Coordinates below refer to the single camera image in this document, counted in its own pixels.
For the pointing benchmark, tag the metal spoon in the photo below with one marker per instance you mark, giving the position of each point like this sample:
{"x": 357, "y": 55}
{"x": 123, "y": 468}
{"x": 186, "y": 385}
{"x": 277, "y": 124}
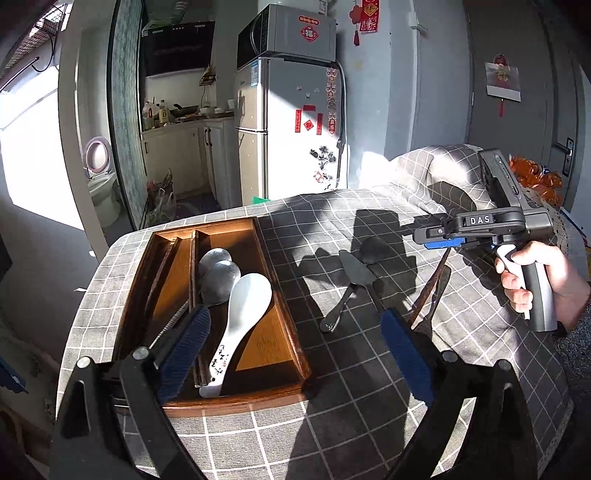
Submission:
{"x": 221, "y": 284}
{"x": 216, "y": 261}
{"x": 374, "y": 249}

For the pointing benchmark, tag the grey microwave oven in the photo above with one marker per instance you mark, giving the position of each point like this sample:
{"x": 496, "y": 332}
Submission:
{"x": 295, "y": 34}

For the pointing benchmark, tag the black range hood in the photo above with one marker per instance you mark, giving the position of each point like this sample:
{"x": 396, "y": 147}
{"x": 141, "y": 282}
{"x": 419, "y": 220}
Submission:
{"x": 178, "y": 48}

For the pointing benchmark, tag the brown wooden tray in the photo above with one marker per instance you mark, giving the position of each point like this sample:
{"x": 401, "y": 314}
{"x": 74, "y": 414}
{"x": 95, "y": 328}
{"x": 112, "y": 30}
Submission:
{"x": 263, "y": 341}

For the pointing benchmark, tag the metal cake server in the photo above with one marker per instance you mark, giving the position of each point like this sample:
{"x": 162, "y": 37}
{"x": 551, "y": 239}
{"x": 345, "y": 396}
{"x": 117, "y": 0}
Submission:
{"x": 358, "y": 272}

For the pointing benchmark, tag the white toilet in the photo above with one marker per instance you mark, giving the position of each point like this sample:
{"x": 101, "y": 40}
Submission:
{"x": 101, "y": 184}

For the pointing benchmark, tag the white bowls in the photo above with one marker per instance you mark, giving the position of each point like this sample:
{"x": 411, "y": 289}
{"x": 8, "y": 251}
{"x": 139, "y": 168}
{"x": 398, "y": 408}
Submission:
{"x": 217, "y": 110}

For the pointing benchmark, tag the cream kitchen cabinet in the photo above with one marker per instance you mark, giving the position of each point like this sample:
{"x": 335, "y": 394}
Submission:
{"x": 184, "y": 157}

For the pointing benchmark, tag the white plastic bag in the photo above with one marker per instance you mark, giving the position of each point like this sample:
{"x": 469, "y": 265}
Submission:
{"x": 161, "y": 203}

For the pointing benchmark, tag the grey room door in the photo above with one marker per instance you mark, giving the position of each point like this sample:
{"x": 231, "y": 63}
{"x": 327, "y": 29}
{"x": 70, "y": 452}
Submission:
{"x": 531, "y": 129}

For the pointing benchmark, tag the patterned sliding door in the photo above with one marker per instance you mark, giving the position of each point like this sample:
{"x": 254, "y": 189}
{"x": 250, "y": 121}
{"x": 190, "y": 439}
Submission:
{"x": 127, "y": 115}

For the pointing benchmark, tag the silver refrigerator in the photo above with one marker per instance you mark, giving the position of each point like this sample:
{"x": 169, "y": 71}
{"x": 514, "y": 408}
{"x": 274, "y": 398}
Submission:
{"x": 286, "y": 129}

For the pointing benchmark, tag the white red hanging calendar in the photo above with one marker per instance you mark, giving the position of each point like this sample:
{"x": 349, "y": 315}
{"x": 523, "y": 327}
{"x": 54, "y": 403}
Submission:
{"x": 502, "y": 81}

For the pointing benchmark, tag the orange snack packets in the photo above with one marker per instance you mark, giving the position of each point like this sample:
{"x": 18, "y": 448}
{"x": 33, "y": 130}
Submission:
{"x": 535, "y": 177}

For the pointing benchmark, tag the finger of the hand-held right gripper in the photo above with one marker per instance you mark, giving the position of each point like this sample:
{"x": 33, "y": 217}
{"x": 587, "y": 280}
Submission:
{"x": 438, "y": 233}

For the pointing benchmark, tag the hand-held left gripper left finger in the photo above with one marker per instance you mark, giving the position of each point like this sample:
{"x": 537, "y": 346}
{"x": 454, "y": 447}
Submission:
{"x": 184, "y": 355}

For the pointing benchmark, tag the person's right hand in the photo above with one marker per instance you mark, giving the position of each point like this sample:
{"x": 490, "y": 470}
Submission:
{"x": 568, "y": 272}

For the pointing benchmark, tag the white ceramic spoon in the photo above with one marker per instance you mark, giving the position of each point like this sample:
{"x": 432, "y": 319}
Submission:
{"x": 247, "y": 300}

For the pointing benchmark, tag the red hanging wall ornament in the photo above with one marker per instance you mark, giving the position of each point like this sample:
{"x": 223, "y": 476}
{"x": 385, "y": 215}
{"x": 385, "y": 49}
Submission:
{"x": 367, "y": 18}

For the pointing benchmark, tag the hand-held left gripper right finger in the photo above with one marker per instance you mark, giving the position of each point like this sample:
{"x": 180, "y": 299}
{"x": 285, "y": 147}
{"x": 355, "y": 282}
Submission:
{"x": 406, "y": 355}

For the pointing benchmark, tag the condiment bottles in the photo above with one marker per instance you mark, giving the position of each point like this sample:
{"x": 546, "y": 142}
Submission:
{"x": 154, "y": 115}

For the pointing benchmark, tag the black wok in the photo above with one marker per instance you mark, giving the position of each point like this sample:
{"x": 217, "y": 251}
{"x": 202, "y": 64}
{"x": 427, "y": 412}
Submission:
{"x": 184, "y": 110}

